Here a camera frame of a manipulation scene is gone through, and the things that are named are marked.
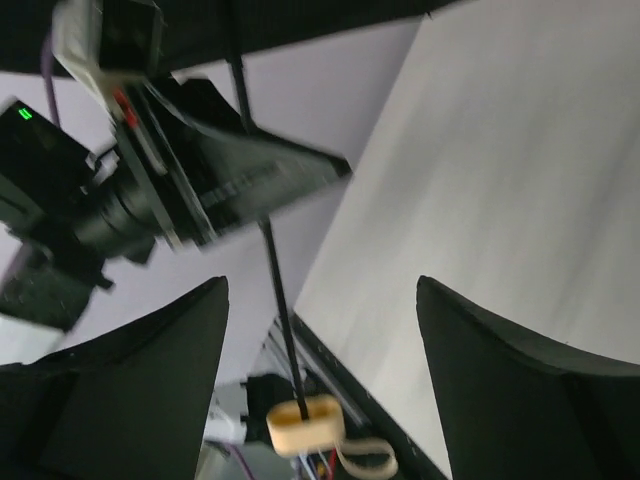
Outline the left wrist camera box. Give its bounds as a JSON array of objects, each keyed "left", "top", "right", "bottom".
[{"left": 51, "top": 0, "right": 164, "bottom": 112}]

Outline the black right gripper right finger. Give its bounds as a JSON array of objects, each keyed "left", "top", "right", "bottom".
[{"left": 416, "top": 276, "right": 639, "bottom": 479}]

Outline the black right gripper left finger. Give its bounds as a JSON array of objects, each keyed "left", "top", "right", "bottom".
[{"left": 1, "top": 277, "right": 229, "bottom": 479}]

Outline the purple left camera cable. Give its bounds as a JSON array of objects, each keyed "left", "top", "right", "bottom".
[{"left": 38, "top": 29, "right": 64, "bottom": 129}]

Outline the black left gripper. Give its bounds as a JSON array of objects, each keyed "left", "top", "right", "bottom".
[{"left": 112, "top": 78, "right": 351, "bottom": 247}]

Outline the beige folding umbrella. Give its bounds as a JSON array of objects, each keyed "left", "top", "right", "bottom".
[{"left": 0, "top": 0, "right": 469, "bottom": 476}]

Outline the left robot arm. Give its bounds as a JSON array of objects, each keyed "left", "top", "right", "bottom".
[{"left": 1, "top": 78, "right": 351, "bottom": 332}]

